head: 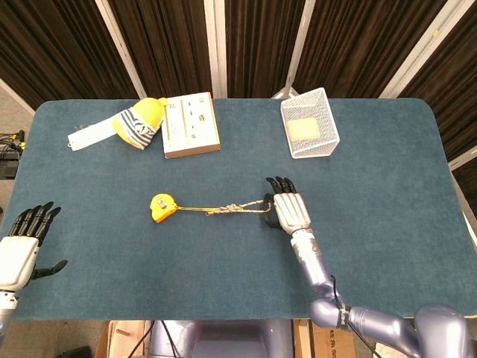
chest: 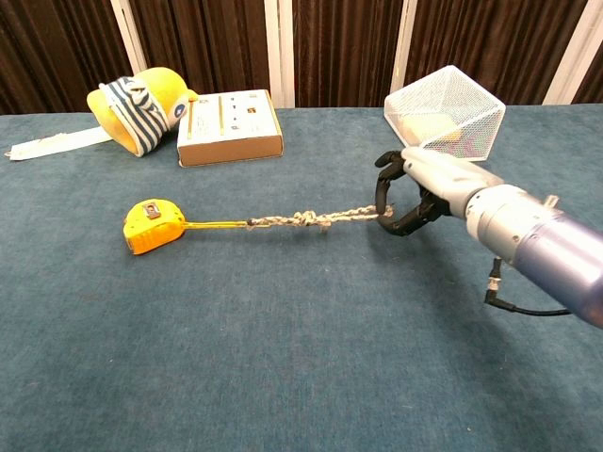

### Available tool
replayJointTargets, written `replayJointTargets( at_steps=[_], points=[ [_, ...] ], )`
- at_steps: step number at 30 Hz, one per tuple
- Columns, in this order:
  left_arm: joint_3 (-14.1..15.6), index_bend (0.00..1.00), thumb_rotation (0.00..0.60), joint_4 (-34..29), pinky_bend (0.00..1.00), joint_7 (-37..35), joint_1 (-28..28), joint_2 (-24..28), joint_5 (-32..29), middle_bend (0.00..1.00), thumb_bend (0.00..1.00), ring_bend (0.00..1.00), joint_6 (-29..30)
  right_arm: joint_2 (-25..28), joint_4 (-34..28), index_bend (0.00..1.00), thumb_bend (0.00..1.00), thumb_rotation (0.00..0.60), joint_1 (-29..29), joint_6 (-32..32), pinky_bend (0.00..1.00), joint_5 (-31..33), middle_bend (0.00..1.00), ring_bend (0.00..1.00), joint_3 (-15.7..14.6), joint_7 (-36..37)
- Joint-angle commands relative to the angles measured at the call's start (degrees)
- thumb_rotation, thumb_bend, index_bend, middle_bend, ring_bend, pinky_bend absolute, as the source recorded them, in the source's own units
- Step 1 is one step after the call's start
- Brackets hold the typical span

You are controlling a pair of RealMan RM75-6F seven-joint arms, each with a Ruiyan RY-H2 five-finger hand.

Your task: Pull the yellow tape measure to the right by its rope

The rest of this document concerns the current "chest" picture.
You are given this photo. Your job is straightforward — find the right robot hand grey black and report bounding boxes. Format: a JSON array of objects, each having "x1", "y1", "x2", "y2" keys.
[{"x1": 374, "y1": 146, "x2": 503, "y2": 238}]

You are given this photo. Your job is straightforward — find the braided beige rope loop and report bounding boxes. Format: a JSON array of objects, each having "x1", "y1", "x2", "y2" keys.
[{"x1": 245, "y1": 202, "x2": 395, "y2": 234}]

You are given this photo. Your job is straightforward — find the yellow tape measure with strap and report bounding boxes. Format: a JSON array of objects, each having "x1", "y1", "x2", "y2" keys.
[{"x1": 122, "y1": 198, "x2": 253, "y2": 256}]

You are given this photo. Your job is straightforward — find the pastel coloured item in basket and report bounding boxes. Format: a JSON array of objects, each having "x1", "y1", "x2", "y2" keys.
[{"x1": 437, "y1": 134, "x2": 481, "y2": 161}]

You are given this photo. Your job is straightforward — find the pale yellow sponge block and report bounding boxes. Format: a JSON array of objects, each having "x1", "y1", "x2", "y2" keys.
[{"x1": 399, "y1": 114, "x2": 461, "y2": 142}]

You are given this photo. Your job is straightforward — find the dark brown curtain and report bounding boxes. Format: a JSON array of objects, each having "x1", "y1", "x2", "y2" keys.
[{"x1": 0, "y1": 0, "x2": 603, "y2": 116}]

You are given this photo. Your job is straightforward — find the white cardboard box gold stripes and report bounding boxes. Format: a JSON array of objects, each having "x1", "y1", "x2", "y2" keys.
[{"x1": 176, "y1": 89, "x2": 285, "y2": 168}]

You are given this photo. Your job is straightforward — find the yellow plush toy striped band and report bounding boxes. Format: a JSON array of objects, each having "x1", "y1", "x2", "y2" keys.
[{"x1": 86, "y1": 66, "x2": 200, "y2": 158}]

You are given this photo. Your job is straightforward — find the white paper tag strip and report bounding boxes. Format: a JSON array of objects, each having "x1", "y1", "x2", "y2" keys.
[{"x1": 8, "y1": 125, "x2": 110, "y2": 162}]

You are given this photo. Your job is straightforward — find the white wire mesh basket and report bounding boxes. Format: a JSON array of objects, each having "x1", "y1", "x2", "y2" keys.
[{"x1": 383, "y1": 64, "x2": 507, "y2": 164}]

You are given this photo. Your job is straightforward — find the white frame post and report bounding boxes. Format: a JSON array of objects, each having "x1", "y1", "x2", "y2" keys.
[
  {"x1": 541, "y1": 0, "x2": 603, "y2": 106},
  {"x1": 109, "y1": 0, "x2": 150, "y2": 75},
  {"x1": 263, "y1": 0, "x2": 296, "y2": 109},
  {"x1": 389, "y1": 0, "x2": 419, "y2": 95}
]

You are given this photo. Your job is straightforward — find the black cable with connector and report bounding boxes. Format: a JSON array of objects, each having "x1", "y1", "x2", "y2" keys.
[{"x1": 484, "y1": 257, "x2": 574, "y2": 317}]

